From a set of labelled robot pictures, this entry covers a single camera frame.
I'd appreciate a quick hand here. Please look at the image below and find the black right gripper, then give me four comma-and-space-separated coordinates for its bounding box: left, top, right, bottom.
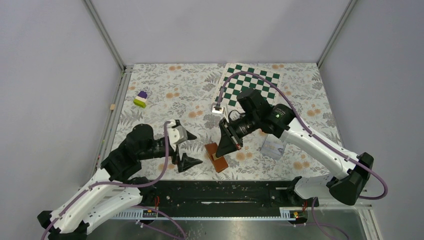
216, 111, 260, 158

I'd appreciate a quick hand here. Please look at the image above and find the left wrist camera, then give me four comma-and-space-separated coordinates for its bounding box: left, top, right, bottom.
167, 119, 188, 147

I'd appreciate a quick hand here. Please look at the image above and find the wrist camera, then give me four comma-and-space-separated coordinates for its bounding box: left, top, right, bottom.
167, 119, 188, 147
211, 102, 228, 118

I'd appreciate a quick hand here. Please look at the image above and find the floral patterned table mat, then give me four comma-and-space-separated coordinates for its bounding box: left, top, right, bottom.
112, 63, 342, 181

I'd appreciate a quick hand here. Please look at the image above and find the purple white green block stack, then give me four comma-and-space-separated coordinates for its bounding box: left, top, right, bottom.
133, 91, 148, 108

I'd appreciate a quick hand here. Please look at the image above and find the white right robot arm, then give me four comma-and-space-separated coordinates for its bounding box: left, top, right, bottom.
215, 88, 374, 206

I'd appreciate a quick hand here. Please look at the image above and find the green white checkerboard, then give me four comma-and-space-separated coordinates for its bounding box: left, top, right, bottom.
212, 63, 282, 112

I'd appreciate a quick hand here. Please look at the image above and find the brown leather card holder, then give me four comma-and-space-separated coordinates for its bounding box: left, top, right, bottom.
204, 142, 229, 173

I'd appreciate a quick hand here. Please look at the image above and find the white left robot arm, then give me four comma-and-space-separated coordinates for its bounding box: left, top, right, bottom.
37, 119, 202, 240

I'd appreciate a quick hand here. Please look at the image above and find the white slotted cable duct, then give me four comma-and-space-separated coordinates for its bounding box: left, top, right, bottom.
112, 205, 308, 221

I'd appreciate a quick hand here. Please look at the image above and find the clear plastic card box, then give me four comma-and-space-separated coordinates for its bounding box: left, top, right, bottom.
259, 134, 287, 161

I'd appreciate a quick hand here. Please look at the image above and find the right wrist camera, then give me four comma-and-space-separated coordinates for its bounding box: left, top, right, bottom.
211, 102, 228, 118

